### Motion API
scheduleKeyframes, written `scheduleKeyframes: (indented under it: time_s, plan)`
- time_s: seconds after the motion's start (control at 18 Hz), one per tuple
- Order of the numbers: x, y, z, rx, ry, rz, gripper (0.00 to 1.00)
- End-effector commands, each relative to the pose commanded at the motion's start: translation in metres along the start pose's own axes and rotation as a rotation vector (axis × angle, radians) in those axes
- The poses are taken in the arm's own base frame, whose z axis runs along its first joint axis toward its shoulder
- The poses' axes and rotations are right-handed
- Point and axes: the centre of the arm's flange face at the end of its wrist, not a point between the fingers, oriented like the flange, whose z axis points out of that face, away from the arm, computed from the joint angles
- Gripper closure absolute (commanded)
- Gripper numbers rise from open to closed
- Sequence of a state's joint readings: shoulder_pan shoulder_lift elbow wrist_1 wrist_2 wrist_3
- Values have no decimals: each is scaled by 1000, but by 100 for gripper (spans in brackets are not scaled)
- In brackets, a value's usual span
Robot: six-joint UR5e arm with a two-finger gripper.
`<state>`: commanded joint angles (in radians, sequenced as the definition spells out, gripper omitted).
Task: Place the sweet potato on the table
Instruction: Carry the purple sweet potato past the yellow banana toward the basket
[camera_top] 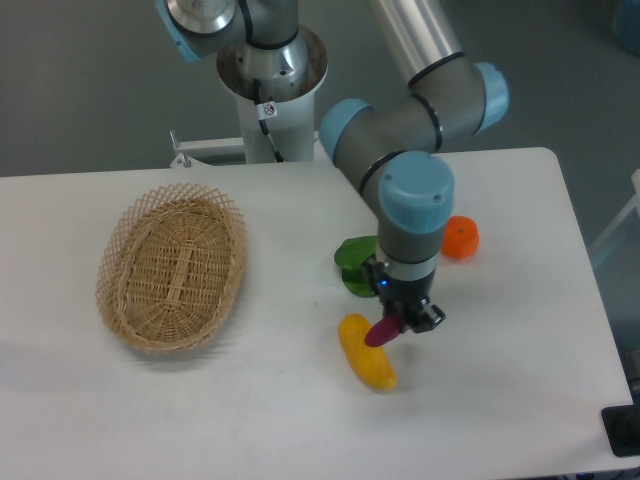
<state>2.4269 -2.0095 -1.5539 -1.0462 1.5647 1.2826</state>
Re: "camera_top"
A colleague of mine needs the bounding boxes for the orange tangerine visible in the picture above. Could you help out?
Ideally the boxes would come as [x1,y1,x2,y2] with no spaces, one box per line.
[441,215,480,260]

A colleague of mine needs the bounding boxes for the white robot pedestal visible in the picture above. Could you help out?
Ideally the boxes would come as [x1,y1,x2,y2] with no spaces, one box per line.
[216,26,328,164]

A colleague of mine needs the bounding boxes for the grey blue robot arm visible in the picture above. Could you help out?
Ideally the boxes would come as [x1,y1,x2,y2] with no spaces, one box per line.
[156,1,509,346]

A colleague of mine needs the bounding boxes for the white frame at right edge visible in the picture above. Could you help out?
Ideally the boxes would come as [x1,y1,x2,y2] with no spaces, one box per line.
[587,170,639,269]

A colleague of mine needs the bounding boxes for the black device at table edge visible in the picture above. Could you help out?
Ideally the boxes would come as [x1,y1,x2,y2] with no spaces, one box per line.
[601,405,639,458]

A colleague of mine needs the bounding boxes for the white metal base frame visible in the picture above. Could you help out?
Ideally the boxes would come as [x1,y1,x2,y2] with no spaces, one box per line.
[168,129,321,168]

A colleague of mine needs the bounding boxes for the woven wicker basket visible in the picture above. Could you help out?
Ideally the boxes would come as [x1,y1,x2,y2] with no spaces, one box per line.
[96,183,247,354]

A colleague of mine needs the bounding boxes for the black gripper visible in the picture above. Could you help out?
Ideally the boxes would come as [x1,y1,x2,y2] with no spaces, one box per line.
[363,253,446,334]

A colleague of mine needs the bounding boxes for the purple sweet potato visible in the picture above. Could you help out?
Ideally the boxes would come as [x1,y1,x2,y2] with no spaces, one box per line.
[364,314,402,348]

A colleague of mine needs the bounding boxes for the green bok choy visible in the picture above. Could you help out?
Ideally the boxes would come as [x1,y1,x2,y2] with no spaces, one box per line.
[333,235,377,298]

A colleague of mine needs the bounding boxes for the black cable on pedestal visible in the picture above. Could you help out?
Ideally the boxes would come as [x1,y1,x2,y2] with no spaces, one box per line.
[252,78,286,164]

